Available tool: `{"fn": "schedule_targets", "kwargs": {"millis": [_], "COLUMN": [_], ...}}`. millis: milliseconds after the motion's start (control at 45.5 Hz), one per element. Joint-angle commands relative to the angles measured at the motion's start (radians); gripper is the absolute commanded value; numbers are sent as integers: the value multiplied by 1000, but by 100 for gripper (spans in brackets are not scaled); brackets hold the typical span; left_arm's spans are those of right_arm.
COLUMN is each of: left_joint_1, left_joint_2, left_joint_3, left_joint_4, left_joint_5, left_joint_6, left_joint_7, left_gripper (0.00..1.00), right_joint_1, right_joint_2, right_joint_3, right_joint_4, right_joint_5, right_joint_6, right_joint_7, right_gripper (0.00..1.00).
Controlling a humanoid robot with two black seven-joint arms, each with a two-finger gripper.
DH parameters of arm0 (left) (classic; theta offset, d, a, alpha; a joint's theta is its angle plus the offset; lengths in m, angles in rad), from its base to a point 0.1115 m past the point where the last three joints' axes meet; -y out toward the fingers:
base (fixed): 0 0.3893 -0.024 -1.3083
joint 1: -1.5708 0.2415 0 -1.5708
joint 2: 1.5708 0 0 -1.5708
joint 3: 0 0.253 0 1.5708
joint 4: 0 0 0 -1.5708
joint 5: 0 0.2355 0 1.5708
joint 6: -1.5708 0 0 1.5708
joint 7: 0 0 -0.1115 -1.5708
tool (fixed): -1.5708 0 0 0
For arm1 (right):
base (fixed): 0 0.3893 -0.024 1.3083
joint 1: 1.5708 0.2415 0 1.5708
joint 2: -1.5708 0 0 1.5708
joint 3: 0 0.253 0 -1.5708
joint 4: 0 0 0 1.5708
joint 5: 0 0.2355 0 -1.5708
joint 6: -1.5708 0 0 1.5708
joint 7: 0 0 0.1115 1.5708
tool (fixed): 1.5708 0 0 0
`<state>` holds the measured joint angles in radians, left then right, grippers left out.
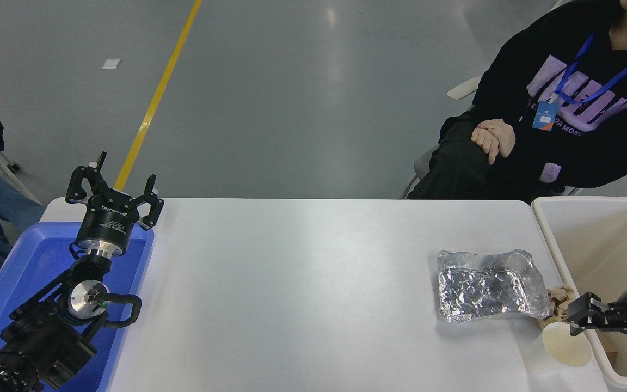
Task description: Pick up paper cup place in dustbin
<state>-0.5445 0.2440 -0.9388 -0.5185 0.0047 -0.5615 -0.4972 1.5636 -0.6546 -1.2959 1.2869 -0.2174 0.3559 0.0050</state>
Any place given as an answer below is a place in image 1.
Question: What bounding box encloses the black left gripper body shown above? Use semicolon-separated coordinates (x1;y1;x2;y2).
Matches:
77;189;141;247

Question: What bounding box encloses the white paper cup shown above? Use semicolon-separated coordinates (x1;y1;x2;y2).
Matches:
526;320;593;371

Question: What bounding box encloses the person's left hand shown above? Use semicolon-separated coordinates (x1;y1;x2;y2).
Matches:
487;131;515;165

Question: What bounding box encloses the person's right hand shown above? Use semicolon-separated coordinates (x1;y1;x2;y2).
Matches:
471;119;510;148

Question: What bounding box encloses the crumpled tan paper ball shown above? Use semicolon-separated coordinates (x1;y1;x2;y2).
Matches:
545;284;576;323

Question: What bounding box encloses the large pale plastic bin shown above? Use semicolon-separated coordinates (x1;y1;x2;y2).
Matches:
531;197;627;391

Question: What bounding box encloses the blue plastic tray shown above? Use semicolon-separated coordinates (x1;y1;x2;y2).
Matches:
0;220;155;392

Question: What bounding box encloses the crumpled silver foil tray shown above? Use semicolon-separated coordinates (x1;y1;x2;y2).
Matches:
437;249;551;323

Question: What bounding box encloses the white and grey chair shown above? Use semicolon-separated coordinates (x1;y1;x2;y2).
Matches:
401;76;581;200

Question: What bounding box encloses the blue lanyard with badge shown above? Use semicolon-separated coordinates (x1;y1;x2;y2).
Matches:
531;34;627;131

